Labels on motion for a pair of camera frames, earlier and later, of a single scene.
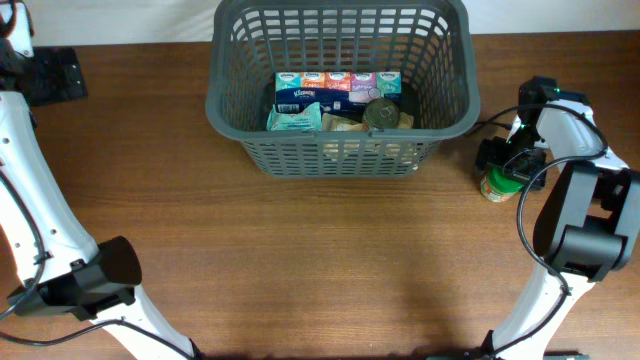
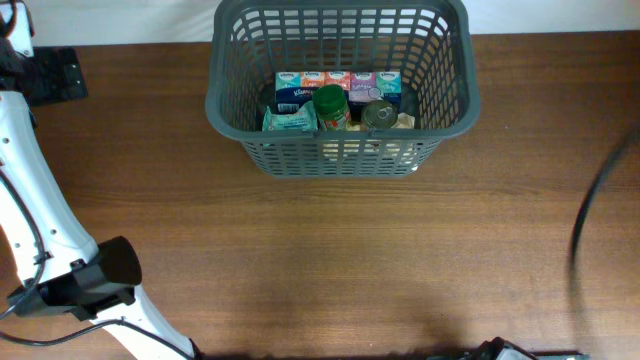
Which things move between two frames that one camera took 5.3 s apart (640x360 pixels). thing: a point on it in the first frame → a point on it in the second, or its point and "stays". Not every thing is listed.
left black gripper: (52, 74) stays
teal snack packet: (307, 120) stays
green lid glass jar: (497, 186) → (331, 105)
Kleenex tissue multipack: (336, 92) stays
